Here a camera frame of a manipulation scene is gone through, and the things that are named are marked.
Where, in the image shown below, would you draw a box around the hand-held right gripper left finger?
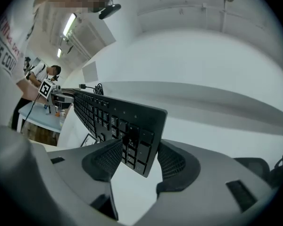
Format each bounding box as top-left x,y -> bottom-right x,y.
47,138 -> 124,221

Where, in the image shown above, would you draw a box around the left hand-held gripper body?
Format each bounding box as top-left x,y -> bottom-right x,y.
38,78 -> 75,115

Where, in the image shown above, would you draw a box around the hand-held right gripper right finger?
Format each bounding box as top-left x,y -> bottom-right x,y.
132,139 -> 275,226

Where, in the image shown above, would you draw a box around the black keyboard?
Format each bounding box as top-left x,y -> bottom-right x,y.
71,88 -> 168,178

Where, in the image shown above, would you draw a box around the person's left forearm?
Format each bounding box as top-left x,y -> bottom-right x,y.
16,78 -> 42,101

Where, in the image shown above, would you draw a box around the framed line drawing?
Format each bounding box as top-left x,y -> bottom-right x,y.
80,133 -> 99,148

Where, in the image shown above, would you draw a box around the light blue table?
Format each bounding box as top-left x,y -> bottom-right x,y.
18,101 -> 66,134

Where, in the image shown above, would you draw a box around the person's black trousers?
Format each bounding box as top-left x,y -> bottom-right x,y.
11,97 -> 27,131

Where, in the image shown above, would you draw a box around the long ceiling light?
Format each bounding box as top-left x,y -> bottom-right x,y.
62,13 -> 77,37

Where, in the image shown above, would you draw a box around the black office chair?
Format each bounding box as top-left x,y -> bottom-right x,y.
233,153 -> 283,188

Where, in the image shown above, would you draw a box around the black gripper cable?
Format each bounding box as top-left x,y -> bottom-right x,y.
20,94 -> 40,133

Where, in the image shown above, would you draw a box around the grey wall panel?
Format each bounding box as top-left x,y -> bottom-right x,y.
82,61 -> 99,83

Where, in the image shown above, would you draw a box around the black keyboard cable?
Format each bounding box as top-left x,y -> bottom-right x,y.
79,83 -> 105,96

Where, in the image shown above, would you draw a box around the black head-worn camera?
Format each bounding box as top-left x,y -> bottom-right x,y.
98,3 -> 122,20

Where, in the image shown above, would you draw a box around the white wall conduit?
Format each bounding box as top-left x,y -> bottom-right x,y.
137,1 -> 271,34

